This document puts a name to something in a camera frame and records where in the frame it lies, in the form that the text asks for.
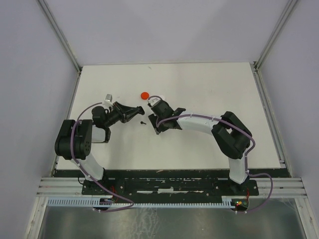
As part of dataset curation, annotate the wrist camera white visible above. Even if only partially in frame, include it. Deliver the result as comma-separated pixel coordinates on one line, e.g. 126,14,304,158
147,95,163,108
103,94,113,106

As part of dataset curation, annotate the left aluminium corner post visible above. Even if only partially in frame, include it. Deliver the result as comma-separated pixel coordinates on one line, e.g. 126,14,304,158
36,0,82,72

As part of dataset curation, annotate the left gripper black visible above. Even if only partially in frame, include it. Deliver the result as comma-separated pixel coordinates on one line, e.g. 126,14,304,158
104,101,140,127

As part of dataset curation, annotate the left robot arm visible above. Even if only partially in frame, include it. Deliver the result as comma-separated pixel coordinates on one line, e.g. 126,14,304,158
54,102,145,194

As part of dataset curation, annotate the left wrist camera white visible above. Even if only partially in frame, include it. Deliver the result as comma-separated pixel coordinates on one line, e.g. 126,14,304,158
103,94,113,106

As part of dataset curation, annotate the right controller board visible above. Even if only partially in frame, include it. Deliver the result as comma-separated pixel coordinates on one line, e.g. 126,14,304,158
234,199,249,211

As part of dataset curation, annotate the round black earbud case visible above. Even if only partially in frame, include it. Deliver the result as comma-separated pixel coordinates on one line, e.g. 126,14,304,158
138,106,145,115

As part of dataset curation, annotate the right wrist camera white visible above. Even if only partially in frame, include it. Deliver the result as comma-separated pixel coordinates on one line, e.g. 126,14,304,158
147,95,163,108

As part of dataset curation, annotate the aluminium corner post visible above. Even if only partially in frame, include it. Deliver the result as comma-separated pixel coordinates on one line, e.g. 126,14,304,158
254,0,300,72
36,0,82,72

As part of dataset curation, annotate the aluminium frame rail front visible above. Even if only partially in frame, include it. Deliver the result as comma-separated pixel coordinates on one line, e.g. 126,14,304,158
36,177,308,199

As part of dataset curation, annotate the right aluminium corner post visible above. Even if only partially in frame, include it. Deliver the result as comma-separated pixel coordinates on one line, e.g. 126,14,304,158
254,0,300,72

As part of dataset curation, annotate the white slotted cable duct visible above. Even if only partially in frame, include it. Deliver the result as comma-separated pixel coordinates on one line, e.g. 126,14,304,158
46,195,237,209

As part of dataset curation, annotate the round orange earbud case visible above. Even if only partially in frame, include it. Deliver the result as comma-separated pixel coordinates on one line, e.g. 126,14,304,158
140,92,150,100

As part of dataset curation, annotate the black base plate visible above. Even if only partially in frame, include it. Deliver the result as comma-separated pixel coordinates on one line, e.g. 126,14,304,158
81,178,258,197

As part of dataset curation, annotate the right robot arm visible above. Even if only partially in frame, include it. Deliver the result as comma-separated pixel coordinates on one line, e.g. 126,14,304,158
148,97,256,195

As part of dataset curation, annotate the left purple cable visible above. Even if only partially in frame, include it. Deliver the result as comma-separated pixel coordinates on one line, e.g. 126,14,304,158
71,101,135,214

